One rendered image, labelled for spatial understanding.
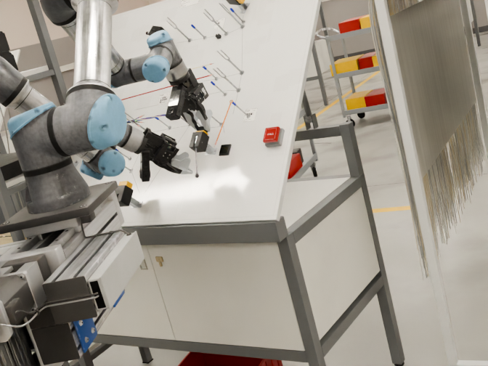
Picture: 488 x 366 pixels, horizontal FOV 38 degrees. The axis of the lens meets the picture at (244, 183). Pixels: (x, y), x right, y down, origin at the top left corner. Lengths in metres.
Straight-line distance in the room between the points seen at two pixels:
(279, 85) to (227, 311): 0.78
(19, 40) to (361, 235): 10.46
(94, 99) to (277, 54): 0.98
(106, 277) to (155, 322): 1.27
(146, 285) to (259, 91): 0.82
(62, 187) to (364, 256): 1.30
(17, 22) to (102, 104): 11.10
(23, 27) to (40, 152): 11.11
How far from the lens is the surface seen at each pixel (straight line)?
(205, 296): 2.44
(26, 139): 1.65
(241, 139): 2.32
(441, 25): 3.10
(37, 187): 1.67
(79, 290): 1.41
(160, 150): 2.19
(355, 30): 7.27
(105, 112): 1.57
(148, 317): 2.67
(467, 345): 3.00
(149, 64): 2.11
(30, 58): 12.65
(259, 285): 2.28
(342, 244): 2.46
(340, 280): 2.44
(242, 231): 2.16
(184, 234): 2.31
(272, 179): 2.16
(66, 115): 1.61
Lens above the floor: 1.50
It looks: 14 degrees down
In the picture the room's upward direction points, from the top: 15 degrees counter-clockwise
